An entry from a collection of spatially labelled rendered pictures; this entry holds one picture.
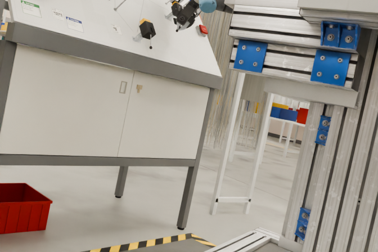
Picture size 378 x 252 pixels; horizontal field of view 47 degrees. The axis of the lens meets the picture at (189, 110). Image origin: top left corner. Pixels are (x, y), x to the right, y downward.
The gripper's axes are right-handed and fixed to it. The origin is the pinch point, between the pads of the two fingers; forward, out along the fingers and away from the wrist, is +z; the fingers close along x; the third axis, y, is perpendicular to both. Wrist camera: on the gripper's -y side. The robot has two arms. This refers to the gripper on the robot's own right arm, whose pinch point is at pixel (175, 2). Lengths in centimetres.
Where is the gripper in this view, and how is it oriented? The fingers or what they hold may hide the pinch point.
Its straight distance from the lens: 226.5
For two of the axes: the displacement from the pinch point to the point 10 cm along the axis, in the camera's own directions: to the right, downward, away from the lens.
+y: -4.9, -5.9, 6.4
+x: -6.8, -2.1, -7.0
